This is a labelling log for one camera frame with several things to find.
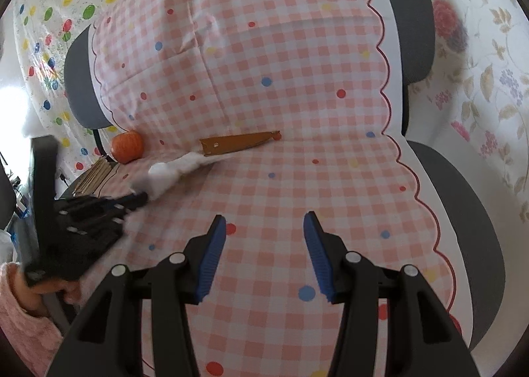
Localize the person's left hand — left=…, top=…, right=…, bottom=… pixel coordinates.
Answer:
left=25, top=276, right=80, bottom=302

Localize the orange round fruit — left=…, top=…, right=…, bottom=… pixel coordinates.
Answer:
left=111, top=131, right=144, bottom=163

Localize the pink checked cloth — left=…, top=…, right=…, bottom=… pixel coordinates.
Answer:
left=89, top=0, right=459, bottom=377

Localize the white tissue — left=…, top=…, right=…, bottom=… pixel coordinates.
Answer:
left=130, top=151, right=232, bottom=200

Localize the grey office chair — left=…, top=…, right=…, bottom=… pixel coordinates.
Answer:
left=64, top=0, right=507, bottom=355

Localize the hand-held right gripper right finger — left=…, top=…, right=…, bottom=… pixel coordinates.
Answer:
left=303, top=212, right=482, bottom=377

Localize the white floral cloth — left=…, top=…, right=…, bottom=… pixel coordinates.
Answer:
left=403, top=0, right=529, bottom=229

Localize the white polka dot cloth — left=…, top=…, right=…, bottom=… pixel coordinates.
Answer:
left=8, top=0, right=207, bottom=179

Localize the bundle of wooden sticks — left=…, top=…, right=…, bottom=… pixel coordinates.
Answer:
left=73, top=159, right=113, bottom=196

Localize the person's left forearm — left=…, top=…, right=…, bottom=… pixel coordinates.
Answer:
left=0, top=261, right=64, bottom=377

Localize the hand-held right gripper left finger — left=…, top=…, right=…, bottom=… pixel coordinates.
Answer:
left=45, top=214, right=227, bottom=377

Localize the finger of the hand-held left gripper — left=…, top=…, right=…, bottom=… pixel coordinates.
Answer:
left=62, top=214, right=127, bottom=254
left=58, top=192, right=148, bottom=216

